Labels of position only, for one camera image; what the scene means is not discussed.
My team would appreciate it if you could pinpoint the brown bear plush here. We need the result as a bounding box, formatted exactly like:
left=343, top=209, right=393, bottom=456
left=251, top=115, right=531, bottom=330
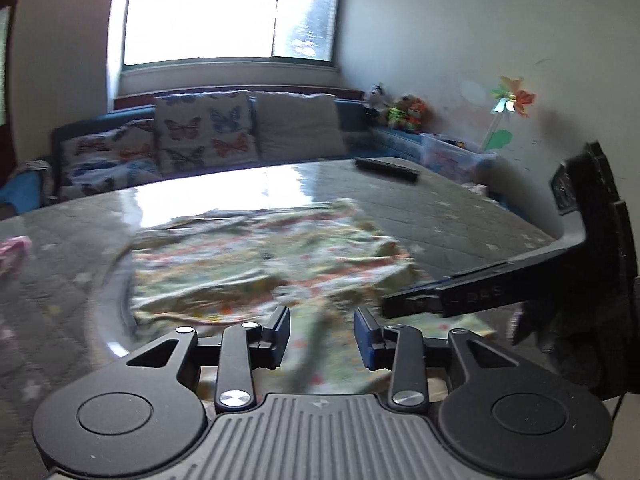
left=387, top=94, right=411, bottom=131

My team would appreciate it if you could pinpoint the colourful pinwheel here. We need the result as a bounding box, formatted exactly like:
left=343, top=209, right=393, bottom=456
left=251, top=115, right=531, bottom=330
left=480, top=76, right=537, bottom=153

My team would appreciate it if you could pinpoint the square butterfly print cushion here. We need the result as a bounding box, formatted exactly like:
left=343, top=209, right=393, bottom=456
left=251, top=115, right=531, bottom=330
left=154, top=91, right=258, bottom=173

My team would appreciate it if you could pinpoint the clear plastic storage box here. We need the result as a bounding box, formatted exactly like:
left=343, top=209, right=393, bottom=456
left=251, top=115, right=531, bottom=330
left=420, top=132, right=498, bottom=183

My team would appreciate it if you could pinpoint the plain beige cushion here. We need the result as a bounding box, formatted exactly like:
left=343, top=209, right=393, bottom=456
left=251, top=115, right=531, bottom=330
left=252, top=91, right=348, bottom=161

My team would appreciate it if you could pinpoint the window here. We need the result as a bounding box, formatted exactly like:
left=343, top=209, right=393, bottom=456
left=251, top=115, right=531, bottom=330
left=107, top=0, right=346, bottom=68

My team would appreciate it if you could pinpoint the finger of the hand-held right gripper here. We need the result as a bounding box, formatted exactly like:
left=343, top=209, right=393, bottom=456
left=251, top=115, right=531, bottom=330
left=381, top=240, right=588, bottom=318

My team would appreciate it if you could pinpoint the black remote control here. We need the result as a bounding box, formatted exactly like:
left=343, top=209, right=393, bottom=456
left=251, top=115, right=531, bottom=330
left=354, top=157, right=421, bottom=182

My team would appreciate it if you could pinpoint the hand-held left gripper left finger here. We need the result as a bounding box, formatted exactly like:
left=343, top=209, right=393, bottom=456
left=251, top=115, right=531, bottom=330
left=125, top=306, right=291, bottom=411

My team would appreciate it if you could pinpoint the dark brown door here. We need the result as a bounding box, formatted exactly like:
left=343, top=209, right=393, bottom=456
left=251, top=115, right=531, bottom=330
left=0, top=0, right=16, bottom=131

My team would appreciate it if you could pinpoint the orange fox plush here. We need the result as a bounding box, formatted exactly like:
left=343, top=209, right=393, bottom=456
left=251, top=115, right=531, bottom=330
left=406, top=99, right=430, bottom=133

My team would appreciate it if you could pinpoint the person's right hand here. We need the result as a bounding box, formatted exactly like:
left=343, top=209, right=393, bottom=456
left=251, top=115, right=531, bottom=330
left=511, top=280, right=640, bottom=398

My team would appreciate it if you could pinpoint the long butterfly print cushion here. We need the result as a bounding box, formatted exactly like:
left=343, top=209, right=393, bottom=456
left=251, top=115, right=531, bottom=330
left=60, top=119, right=163, bottom=196

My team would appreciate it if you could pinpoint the floral patterned garment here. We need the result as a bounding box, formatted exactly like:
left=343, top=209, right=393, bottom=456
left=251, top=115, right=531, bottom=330
left=127, top=199, right=493, bottom=396

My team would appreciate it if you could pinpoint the dark blue sofa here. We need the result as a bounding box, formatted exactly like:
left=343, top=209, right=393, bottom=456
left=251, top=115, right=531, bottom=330
left=0, top=91, right=496, bottom=208

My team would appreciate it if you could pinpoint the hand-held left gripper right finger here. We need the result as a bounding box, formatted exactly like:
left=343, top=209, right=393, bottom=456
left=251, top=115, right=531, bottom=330
left=354, top=308, right=521, bottom=409

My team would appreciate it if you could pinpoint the blue grey folded blanket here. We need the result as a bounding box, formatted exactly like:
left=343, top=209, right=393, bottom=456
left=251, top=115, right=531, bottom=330
left=0, top=160, right=53, bottom=218

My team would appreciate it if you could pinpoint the small pink fuzzy item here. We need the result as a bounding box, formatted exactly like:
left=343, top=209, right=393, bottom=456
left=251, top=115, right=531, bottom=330
left=0, top=235, right=32, bottom=276

